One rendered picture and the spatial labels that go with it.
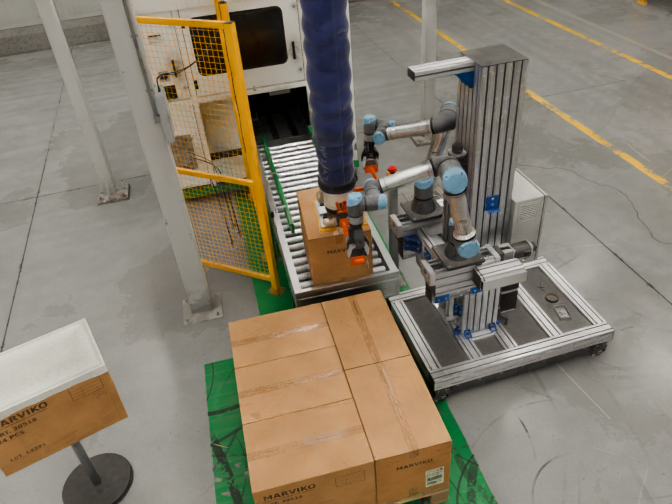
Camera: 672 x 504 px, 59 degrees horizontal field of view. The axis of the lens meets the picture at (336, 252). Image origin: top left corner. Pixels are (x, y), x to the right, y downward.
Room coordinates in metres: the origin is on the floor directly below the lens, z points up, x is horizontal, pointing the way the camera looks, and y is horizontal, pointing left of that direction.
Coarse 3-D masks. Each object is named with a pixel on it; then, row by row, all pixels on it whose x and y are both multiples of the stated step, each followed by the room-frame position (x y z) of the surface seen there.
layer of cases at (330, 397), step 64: (256, 320) 2.72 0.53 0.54; (320, 320) 2.67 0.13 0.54; (384, 320) 2.62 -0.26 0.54; (256, 384) 2.20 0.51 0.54; (320, 384) 2.16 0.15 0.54; (384, 384) 2.12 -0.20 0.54; (256, 448) 1.79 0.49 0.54; (320, 448) 1.76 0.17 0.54; (384, 448) 1.72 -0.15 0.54; (448, 448) 1.73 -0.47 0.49
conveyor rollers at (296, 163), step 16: (288, 144) 5.10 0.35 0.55; (304, 144) 5.12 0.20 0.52; (288, 160) 4.81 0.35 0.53; (304, 160) 4.76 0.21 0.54; (272, 176) 4.52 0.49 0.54; (288, 176) 4.54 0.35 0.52; (304, 176) 4.48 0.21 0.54; (272, 192) 4.25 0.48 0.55; (288, 192) 4.27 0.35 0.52; (288, 224) 3.75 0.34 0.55; (288, 240) 3.55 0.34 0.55; (304, 256) 3.37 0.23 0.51; (304, 272) 3.19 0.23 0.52; (304, 288) 3.01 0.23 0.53
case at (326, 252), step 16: (304, 192) 3.53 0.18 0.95; (304, 208) 3.33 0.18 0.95; (304, 224) 3.14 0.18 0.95; (368, 224) 3.07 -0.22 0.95; (304, 240) 3.35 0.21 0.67; (320, 240) 2.98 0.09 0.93; (336, 240) 2.99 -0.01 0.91; (368, 240) 3.01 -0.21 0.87; (320, 256) 2.98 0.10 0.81; (336, 256) 2.99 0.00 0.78; (368, 256) 3.01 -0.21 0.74; (320, 272) 2.97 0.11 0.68; (336, 272) 2.99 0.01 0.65; (352, 272) 3.00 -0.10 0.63; (368, 272) 3.01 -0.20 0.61
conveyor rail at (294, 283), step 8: (256, 144) 5.07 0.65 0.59; (264, 176) 4.44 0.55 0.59; (264, 184) 4.31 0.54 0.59; (264, 192) 4.41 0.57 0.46; (272, 200) 4.04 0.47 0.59; (272, 208) 3.93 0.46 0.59; (272, 224) 3.98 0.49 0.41; (280, 224) 3.69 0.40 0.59; (280, 232) 3.59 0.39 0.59; (280, 240) 3.49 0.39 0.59; (280, 248) 3.57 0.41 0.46; (288, 248) 3.38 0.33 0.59; (288, 256) 3.29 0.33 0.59; (288, 264) 3.19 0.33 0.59; (288, 272) 3.12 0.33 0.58; (296, 280) 3.02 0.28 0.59; (296, 288) 2.93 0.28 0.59
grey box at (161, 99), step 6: (156, 90) 3.52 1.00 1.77; (162, 90) 3.51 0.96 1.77; (156, 96) 3.42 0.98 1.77; (162, 96) 3.42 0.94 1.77; (156, 102) 3.41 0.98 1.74; (162, 102) 3.42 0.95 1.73; (162, 108) 3.41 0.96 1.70; (168, 108) 3.53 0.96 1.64; (162, 114) 3.41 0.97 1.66; (168, 114) 3.43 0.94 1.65; (162, 120) 3.41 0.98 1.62; (168, 120) 3.42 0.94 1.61; (168, 126) 3.42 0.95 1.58; (168, 132) 3.41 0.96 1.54; (174, 132) 3.52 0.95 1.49; (168, 138) 3.41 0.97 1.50; (174, 138) 3.43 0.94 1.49
